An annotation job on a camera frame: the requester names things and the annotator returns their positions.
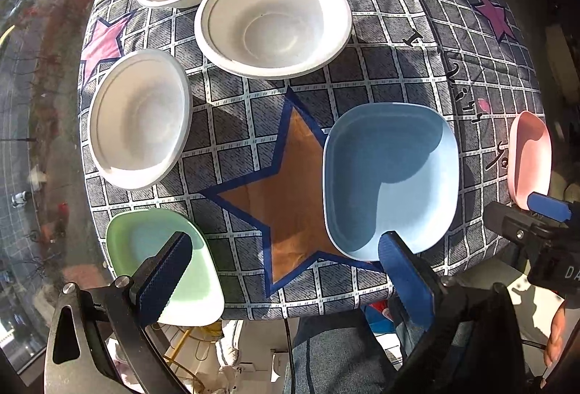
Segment pink square plate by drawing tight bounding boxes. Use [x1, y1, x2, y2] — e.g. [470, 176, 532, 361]
[507, 111, 552, 210]

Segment green square plate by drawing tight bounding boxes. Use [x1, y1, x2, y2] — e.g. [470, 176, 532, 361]
[105, 208, 225, 327]

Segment light blue square plate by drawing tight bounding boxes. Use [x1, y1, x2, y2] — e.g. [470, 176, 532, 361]
[323, 102, 459, 261]

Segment large white paper bowl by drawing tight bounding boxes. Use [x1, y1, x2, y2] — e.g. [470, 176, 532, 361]
[195, 0, 353, 79]

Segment person's right hand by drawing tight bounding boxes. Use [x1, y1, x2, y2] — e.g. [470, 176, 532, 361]
[543, 301, 566, 369]

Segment person's grey trouser legs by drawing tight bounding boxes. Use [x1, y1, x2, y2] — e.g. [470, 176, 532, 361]
[283, 308, 397, 393]

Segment grey checked star tablecloth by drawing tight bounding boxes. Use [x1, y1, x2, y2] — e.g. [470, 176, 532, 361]
[80, 0, 543, 319]

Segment yellow wire rack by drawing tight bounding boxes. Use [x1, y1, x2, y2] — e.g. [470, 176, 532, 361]
[152, 321, 228, 393]

